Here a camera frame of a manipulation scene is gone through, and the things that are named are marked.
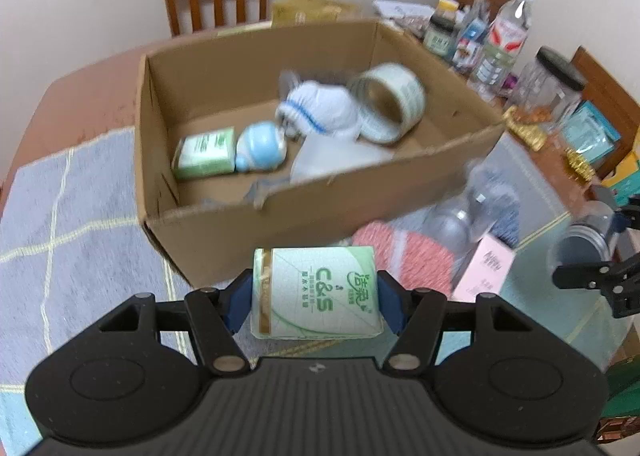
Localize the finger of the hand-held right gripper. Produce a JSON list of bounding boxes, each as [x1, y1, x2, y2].
[[591, 185, 640, 257], [551, 260, 621, 289]]

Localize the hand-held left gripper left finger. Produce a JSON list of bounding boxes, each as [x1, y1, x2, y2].
[[97, 268, 253, 374]]

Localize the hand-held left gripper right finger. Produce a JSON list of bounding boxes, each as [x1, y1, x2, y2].
[[375, 270, 538, 373]]

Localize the green tissue pack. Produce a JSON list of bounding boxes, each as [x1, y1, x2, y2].
[[250, 245, 386, 341], [171, 127, 238, 180]]

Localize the brown cardboard box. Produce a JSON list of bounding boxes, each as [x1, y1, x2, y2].
[[132, 18, 508, 289]]

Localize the translucent plastic box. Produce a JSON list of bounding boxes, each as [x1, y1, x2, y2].
[[290, 133, 396, 184]]

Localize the clear packing tape roll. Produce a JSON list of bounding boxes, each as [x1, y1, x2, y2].
[[346, 62, 427, 144]]

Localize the yellow green paper packets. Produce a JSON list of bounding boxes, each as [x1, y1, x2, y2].
[[600, 151, 640, 197]]

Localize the pink knitted cloth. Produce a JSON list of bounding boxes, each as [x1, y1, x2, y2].
[[350, 221, 456, 294]]

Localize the gold metal clip bundle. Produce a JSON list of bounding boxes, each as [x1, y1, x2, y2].
[[565, 148, 598, 182]]

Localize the blue knitted cloth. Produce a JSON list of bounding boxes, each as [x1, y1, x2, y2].
[[492, 196, 521, 247]]

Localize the light blue packet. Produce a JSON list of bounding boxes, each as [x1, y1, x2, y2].
[[557, 101, 623, 164]]

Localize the pink beige carton box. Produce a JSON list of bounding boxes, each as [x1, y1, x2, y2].
[[450, 235, 517, 304]]

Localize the clear pack of black clips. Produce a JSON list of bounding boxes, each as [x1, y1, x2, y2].
[[422, 158, 521, 282]]

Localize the gold foil packet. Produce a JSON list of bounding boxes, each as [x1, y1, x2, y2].
[[502, 106, 548, 152]]

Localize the clear jar with black lid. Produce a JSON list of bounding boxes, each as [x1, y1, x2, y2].
[[515, 46, 587, 129]]

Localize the blue white ball toy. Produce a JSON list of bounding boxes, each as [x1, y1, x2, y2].
[[234, 121, 288, 174]]

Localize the blue grey checked table mat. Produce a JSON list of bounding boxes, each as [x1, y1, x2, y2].
[[0, 128, 626, 456]]

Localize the plastic water bottle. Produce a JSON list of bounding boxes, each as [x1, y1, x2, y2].
[[467, 0, 537, 87]]

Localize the small blue box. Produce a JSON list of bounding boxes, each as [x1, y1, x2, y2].
[[452, 16, 488, 69]]

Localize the small glass jar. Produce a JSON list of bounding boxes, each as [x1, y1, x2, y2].
[[424, 0, 463, 54]]

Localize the white paper bag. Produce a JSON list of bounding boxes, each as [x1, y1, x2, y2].
[[372, 0, 436, 32]]

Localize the olive paper bag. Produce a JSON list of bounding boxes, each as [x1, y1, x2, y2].
[[272, 0, 363, 27]]

